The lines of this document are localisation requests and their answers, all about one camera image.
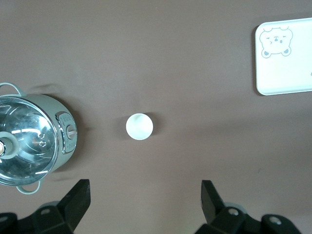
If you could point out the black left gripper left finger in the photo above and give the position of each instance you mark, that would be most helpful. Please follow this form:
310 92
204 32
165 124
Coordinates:
61 214

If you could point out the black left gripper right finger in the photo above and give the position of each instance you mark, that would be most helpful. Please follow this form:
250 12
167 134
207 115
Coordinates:
219 217

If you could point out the white plastic cup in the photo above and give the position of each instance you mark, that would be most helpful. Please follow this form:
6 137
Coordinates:
139 126

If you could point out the cream tray with bear print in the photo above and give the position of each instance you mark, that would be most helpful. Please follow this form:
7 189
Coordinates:
282 73

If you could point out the glass pot lid with knob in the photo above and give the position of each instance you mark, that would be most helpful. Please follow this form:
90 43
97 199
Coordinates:
26 131

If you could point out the sage green electric cooking pot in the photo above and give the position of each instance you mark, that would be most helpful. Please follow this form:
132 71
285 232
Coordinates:
55 104

